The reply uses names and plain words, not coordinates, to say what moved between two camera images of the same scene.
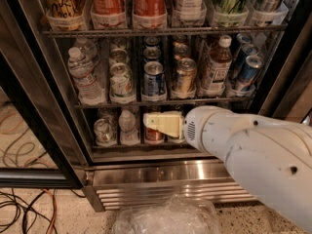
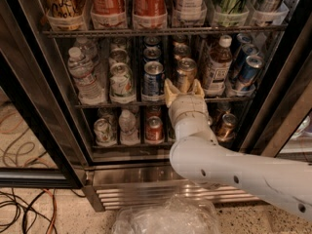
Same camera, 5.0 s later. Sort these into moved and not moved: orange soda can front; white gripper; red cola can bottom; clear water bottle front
Moved: white gripper
Not moved: clear water bottle front; red cola can bottom; orange soda can front
